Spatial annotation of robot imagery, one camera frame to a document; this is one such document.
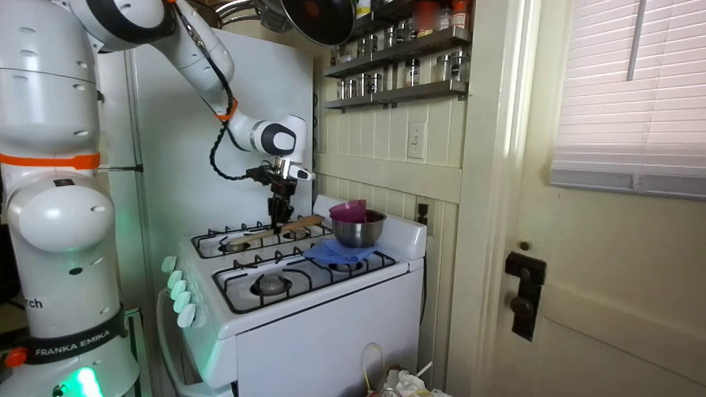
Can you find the black door lock knob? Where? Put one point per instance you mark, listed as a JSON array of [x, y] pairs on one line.
[[525, 294]]

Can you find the glass spice jar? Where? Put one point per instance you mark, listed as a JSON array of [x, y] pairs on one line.
[[413, 72], [441, 18], [456, 68]]

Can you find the blue cloth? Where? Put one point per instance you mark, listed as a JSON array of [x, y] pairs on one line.
[[334, 255]]

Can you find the white gas stove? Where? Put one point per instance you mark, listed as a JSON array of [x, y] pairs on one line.
[[317, 332]]

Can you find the black frying pan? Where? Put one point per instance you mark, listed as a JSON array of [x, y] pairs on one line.
[[321, 18]]

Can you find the white light switch plate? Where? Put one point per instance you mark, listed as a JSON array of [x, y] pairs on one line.
[[415, 140]]

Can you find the black wall outlet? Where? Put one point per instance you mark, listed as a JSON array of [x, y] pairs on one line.
[[423, 212]]

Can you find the white refrigerator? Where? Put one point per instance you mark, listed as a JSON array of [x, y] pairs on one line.
[[169, 183]]

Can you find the black stove grate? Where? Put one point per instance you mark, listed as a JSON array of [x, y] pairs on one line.
[[295, 278], [256, 245]]

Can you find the purple cup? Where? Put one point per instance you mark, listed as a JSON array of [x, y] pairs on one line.
[[348, 212]]

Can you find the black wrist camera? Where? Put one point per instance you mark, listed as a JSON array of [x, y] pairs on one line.
[[262, 176]]

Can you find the dark spice rack shelf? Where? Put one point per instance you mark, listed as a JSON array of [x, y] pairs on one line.
[[410, 48], [399, 96]]

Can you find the white door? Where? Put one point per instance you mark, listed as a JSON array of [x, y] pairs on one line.
[[610, 310]]

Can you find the metal bowl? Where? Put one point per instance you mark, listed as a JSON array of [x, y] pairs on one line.
[[359, 232]]

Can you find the white window blind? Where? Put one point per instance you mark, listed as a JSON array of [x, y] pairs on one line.
[[632, 112]]

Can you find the white stove knob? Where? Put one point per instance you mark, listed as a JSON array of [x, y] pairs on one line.
[[169, 264], [174, 278], [180, 290], [181, 300], [188, 317]]

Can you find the red lid spice jar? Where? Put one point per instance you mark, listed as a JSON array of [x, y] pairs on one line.
[[461, 15], [424, 18]]

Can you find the white trash bag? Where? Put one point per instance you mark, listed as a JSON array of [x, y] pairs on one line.
[[399, 384]]

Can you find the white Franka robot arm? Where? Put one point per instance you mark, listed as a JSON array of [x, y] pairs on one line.
[[59, 222]]

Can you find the round gas burner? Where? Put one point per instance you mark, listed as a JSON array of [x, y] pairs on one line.
[[269, 283], [234, 245]]

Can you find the wooden spoon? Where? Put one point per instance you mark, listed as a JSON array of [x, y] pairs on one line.
[[305, 223]]

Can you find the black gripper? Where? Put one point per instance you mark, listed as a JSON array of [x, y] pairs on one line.
[[284, 189]]

